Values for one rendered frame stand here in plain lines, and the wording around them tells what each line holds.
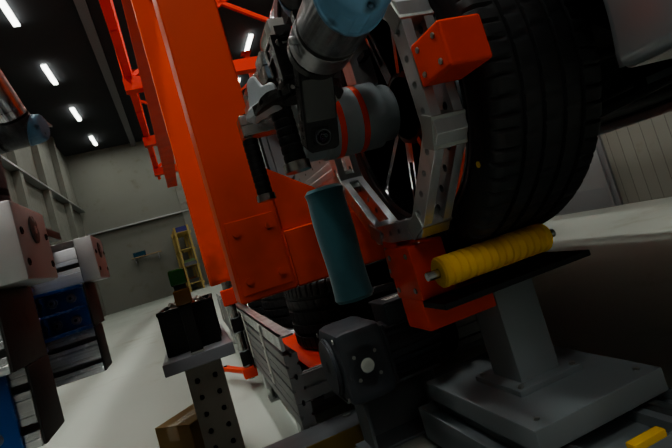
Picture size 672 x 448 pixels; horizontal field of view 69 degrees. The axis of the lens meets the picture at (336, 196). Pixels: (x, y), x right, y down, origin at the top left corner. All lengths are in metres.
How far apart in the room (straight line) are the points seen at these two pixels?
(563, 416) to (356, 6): 0.78
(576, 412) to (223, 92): 1.11
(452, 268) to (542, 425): 0.30
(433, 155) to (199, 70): 0.82
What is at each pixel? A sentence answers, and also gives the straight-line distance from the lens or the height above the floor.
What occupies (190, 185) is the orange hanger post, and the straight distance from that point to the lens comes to 3.32.
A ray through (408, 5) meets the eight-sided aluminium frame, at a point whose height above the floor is 0.95.
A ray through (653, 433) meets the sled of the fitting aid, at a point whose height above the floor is 0.18.
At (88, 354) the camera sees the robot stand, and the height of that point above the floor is 0.54.
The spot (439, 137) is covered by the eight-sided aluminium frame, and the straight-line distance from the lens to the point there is 0.80.
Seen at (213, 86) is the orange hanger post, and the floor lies 1.12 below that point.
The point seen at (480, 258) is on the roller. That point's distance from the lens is 0.94.
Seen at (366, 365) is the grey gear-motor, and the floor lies 0.32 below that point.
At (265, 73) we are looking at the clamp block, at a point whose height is 0.91.
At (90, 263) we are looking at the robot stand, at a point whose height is 0.72.
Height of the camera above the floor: 0.64
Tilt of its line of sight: 4 degrees up
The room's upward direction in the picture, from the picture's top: 17 degrees counter-clockwise
